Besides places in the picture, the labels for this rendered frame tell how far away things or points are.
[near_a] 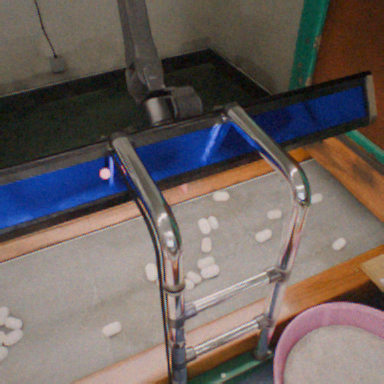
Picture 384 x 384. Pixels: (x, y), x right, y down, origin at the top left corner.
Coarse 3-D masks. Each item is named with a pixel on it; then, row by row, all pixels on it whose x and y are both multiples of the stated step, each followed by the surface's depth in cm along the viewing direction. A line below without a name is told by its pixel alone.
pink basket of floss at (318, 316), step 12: (312, 312) 69; (324, 312) 70; (336, 312) 71; (348, 312) 71; (360, 312) 70; (372, 312) 69; (300, 324) 69; (312, 324) 71; (324, 324) 72; (336, 324) 72; (348, 324) 72; (288, 336) 67; (300, 336) 70; (276, 348) 65; (288, 348) 68; (276, 360) 63; (276, 372) 62
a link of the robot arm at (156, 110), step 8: (168, 96) 85; (144, 104) 83; (152, 104) 82; (160, 104) 83; (168, 104) 87; (144, 112) 83; (152, 112) 82; (160, 112) 82; (168, 112) 83; (176, 112) 85; (152, 120) 82; (160, 120) 82
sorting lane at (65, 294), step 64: (256, 192) 95; (320, 192) 95; (64, 256) 81; (128, 256) 81; (192, 256) 81; (256, 256) 81; (320, 256) 81; (64, 320) 71; (128, 320) 71; (192, 320) 71
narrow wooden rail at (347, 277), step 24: (360, 264) 77; (288, 288) 73; (312, 288) 73; (336, 288) 73; (360, 288) 75; (240, 312) 69; (288, 312) 69; (192, 336) 66; (144, 360) 63; (216, 360) 67
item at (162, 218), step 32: (256, 128) 47; (128, 160) 43; (288, 160) 43; (160, 192) 40; (288, 192) 43; (160, 224) 37; (288, 224) 45; (288, 256) 48; (160, 288) 42; (256, 288) 50; (256, 320) 59; (192, 352) 56; (256, 352) 67
